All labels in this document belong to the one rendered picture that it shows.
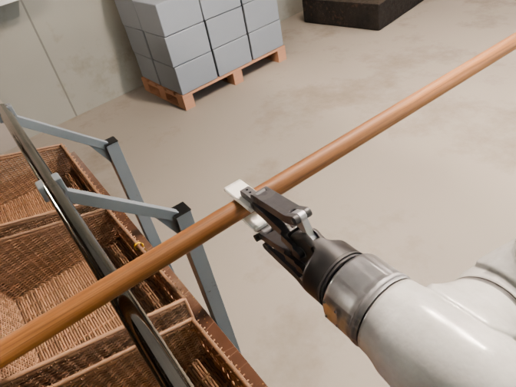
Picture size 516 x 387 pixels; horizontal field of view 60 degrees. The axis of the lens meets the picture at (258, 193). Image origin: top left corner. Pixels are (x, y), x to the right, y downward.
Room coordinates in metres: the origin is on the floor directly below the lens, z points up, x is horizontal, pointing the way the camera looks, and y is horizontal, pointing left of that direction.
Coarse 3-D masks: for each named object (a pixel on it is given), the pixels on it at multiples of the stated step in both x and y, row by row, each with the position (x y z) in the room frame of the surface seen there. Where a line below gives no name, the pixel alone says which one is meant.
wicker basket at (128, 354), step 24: (168, 336) 0.66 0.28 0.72; (192, 336) 0.69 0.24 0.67; (120, 360) 0.60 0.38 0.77; (192, 360) 0.67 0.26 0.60; (216, 360) 0.63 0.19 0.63; (72, 384) 0.55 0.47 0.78; (96, 384) 0.57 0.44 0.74; (120, 384) 0.59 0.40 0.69; (144, 384) 0.61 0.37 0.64; (216, 384) 0.60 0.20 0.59; (240, 384) 0.52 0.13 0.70
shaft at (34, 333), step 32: (480, 64) 0.76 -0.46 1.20; (416, 96) 0.68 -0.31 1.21; (384, 128) 0.62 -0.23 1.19; (320, 160) 0.56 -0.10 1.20; (224, 224) 0.47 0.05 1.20; (160, 256) 0.42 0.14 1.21; (96, 288) 0.39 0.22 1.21; (128, 288) 0.40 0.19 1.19; (32, 320) 0.36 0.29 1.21; (64, 320) 0.36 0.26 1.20; (0, 352) 0.33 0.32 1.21
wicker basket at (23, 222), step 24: (0, 168) 1.65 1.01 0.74; (24, 168) 1.68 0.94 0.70; (72, 168) 1.76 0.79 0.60; (0, 192) 1.63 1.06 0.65; (24, 192) 1.66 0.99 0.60; (96, 192) 1.33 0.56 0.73; (0, 216) 1.54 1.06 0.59; (24, 216) 1.49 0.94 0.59; (48, 216) 1.21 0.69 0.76; (0, 264) 1.12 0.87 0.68
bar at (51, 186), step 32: (32, 128) 1.17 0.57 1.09; (32, 160) 0.82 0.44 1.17; (64, 192) 0.69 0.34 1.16; (128, 192) 1.24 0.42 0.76; (64, 224) 0.59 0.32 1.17; (192, 224) 0.83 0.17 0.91; (96, 256) 0.49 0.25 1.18; (192, 256) 0.82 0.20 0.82; (128, 320) 0.36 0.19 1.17; (224, 320) 0.83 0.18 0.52; (160, 352) 0.30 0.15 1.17; (160, 384) 0.27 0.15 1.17; (192, 384) 0.26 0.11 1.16
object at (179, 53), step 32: (128, 0) 3.71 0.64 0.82; (160, 0) 3.45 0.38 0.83; (192, 0) 3.52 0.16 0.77; (224, 0) 3.66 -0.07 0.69; (256, 0) 3.84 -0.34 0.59; (128, 32) 3.91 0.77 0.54; (160, 32) 3.39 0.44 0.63; (192, 32) 3.48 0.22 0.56; (224, 32) 3.64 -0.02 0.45; (256, 32) 3.80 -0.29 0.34; (160, 64) 3.54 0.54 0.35; (192, 64) 3.44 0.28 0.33; (224, 64) 3.59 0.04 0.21; (160, 96) 3.70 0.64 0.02; (192, 96) 3.39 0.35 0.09
